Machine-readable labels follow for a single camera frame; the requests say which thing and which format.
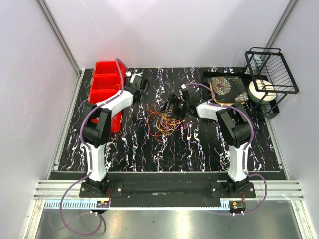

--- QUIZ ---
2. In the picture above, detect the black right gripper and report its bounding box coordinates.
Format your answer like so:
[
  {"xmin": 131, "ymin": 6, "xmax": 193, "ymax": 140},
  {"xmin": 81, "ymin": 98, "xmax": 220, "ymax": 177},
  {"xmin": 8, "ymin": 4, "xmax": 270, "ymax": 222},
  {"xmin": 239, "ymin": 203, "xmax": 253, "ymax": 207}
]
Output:
[{"xmin": 159, "ymin": 94, "xmax": 189, "ymax": 121}]

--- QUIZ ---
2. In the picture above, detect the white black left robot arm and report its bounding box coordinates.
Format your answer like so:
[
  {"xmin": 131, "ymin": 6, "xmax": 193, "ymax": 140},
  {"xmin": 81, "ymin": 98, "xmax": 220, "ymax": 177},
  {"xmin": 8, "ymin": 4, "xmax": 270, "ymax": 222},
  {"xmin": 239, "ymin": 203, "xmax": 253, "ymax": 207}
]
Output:
[{"xmin": 79, "ymin": 74, "xmax": 148, "ymax": 197}]

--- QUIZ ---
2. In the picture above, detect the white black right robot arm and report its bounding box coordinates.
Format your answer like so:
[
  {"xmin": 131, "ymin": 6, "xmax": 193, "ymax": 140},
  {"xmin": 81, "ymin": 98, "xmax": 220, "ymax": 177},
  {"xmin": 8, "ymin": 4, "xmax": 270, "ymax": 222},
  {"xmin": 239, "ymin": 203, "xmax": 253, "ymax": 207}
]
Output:
[{"xmin": 161, "ymin": 83, "xmax": 254, "ymax": 198}]

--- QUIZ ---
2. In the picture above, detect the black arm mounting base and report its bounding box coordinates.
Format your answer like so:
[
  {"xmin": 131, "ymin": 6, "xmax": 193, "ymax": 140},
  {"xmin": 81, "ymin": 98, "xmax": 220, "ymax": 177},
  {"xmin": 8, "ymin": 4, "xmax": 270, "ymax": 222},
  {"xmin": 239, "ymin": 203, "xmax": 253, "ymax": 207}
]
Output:
[{"xmin": 40, "ymin": 172, "xmax": 256, "ymax": 210}]

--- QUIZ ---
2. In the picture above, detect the red plastic compartment bin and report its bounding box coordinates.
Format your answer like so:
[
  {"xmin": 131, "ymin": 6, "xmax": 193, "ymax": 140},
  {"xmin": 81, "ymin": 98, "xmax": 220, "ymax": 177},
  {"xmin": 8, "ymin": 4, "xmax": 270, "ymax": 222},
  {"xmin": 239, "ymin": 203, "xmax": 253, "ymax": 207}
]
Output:
[{"xmin": 88, "ymin": 60, "xmax": 127, "ymax": 134}]

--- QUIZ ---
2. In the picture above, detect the floral patterned cushion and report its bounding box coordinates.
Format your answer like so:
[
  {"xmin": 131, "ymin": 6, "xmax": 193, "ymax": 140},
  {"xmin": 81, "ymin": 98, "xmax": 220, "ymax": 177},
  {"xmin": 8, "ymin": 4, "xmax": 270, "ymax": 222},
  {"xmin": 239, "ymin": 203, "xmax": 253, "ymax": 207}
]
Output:
[{"xmin": 209, "ymin": 76, "xmax": 249, "ymax": 105}]

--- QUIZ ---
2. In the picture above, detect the black rack tray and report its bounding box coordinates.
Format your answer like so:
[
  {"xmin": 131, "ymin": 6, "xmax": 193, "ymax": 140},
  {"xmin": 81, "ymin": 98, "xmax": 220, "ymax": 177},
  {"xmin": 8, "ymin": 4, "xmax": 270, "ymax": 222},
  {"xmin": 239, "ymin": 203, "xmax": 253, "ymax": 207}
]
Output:
[{"xmin": 201, "ymin": 71, "xmax": 280, "ymax": 119}]

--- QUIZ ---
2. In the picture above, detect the white green bowl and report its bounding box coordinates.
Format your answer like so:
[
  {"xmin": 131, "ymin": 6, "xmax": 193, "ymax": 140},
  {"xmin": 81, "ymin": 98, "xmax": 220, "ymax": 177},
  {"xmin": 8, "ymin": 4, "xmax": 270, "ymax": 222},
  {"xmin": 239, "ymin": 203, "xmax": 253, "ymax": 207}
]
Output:
[{"xmin": 248, "ymin": 79, "xmax": 277, "ymax": 104}]

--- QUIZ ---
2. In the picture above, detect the clear glass cup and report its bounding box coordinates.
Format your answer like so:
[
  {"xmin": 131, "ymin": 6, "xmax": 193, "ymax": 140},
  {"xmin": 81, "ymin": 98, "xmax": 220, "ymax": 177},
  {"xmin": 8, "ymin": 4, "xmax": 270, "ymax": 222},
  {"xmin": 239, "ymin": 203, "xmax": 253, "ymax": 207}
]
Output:
[{"xmin": 245, "ymin": 55, "xmax": 262, "ymax": 75}]

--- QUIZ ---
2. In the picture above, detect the pink thin cable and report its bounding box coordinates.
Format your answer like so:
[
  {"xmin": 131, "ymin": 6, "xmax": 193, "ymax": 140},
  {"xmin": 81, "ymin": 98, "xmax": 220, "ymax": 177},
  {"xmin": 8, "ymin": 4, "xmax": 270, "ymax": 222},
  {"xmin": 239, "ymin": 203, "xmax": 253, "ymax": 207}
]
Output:
[{"xmin": 152, "ymin": 119, "xmax": 192, "ymax": 141}]

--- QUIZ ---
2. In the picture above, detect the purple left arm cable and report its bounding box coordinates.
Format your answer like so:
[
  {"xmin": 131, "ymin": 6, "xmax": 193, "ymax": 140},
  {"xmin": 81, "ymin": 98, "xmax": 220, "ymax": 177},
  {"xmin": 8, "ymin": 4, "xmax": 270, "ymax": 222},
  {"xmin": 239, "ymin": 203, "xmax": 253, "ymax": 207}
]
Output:
[{"xmin": 58, "ymin": 58, "xmax": 130, "ymax": 236}]

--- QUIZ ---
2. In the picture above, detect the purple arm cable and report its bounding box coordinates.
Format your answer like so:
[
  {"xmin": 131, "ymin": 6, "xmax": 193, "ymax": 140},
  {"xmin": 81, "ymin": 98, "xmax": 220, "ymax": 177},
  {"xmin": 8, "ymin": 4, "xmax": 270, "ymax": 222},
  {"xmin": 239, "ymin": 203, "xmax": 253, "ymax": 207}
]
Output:
[
  {"xmin": 183, "ymin": 83, "xmax": 268, "ymax": 216},
  {"xmin": 58, "ymin": 58, "xmax": 130, "ymax": 236}
]

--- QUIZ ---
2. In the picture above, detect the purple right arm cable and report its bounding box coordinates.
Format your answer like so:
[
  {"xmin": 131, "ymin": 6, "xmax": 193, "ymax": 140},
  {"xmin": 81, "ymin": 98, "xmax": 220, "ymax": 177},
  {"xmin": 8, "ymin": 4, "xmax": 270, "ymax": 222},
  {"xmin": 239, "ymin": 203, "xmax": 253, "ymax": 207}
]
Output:
[{"xmin": 183, "ymin": 83, "xmax": 268, "ymax": 216}]

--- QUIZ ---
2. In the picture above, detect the black wire dish rack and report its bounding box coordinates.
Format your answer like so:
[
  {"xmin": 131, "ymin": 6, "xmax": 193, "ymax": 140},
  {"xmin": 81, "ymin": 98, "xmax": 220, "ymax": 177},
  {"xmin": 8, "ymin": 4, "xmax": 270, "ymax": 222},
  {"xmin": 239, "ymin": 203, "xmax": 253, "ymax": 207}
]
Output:
[{"xmin": 245, "ymin": 47, "xmax": 299, "ymax": 103}]

